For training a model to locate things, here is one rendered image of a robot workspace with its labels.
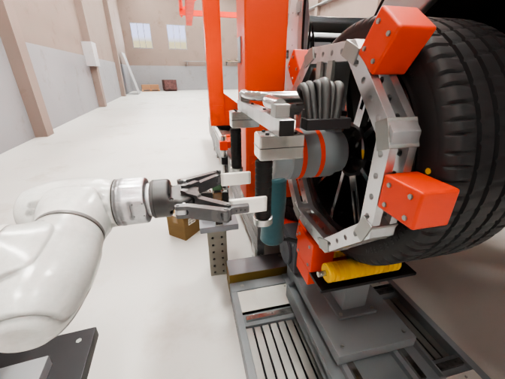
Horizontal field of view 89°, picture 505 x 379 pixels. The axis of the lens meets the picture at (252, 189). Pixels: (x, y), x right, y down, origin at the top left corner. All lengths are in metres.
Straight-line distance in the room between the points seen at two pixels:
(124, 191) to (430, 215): 0.52
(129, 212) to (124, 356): 0.93
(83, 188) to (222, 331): 0.97
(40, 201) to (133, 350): 0.94
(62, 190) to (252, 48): 0.78
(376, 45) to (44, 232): 0.61
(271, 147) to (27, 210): 0.42
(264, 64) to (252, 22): 0.14
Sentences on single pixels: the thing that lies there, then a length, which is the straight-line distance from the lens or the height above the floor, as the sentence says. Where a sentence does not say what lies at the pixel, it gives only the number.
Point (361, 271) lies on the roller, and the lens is 0.86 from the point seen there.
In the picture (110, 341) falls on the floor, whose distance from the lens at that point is 1.43.
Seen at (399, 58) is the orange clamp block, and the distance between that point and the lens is 0.58.
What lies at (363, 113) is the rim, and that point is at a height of 0.96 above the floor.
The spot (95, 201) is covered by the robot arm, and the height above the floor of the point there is 0.86.
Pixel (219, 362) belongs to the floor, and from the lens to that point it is 1.25.
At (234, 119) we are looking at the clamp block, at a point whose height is 0.93.
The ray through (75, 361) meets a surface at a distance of 1.02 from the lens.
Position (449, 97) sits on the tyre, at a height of 1.02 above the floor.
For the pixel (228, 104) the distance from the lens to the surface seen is 3.01.
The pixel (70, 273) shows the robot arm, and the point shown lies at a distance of 0.41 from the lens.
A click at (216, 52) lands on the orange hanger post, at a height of 1.26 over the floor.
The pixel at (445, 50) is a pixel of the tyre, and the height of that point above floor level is 1.09.
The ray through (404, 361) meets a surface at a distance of 1.16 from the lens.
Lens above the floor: 1.05
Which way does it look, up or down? 24 degrees down
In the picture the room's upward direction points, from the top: straight up
